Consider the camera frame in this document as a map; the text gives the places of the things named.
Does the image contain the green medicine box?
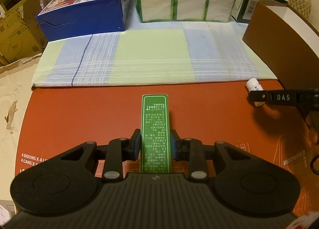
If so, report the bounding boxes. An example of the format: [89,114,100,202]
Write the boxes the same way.
[140,94,172,174]

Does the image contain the cardboard box on floor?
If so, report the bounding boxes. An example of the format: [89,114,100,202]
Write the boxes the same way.
[1,0,48,66]

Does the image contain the brown cardboard storage box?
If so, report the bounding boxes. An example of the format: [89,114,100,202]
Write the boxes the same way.
[243,1,318,89]

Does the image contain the red Motul mat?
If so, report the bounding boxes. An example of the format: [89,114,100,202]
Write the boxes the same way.
[15,81,318,215]

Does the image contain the checked pastel cloth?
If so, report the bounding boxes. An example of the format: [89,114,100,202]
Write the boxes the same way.
[32,15,276,87]

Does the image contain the person's right hand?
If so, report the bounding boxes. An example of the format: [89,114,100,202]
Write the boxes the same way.
[305,114,318,144]

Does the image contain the small white pill bottle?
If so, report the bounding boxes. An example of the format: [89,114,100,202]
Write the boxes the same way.
[245,77,266,107]

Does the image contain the blue milk carton box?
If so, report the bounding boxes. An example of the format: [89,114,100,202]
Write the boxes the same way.
[36,0,132,41]

